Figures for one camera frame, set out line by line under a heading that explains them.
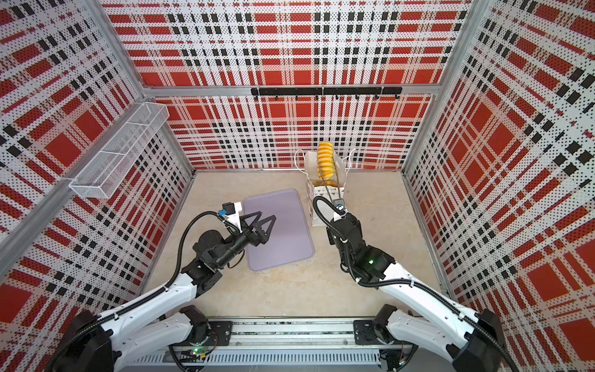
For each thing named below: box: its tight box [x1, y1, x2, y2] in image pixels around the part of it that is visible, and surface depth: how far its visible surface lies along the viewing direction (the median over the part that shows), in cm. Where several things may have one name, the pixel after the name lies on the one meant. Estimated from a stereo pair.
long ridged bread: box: [316, 141, 336, 180], surface depth 83 cm
